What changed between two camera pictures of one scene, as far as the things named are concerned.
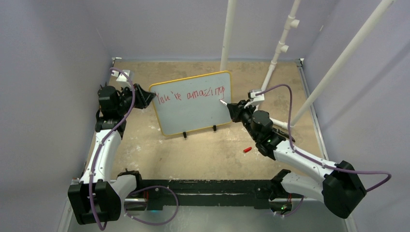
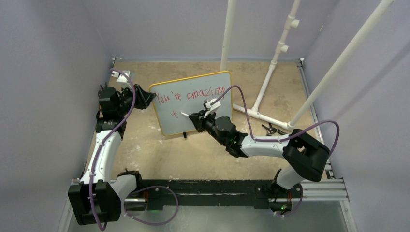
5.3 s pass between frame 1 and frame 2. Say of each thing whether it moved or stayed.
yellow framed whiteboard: stayed
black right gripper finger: moved
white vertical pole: stayed
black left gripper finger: stayed
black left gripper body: stayed
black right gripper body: moved
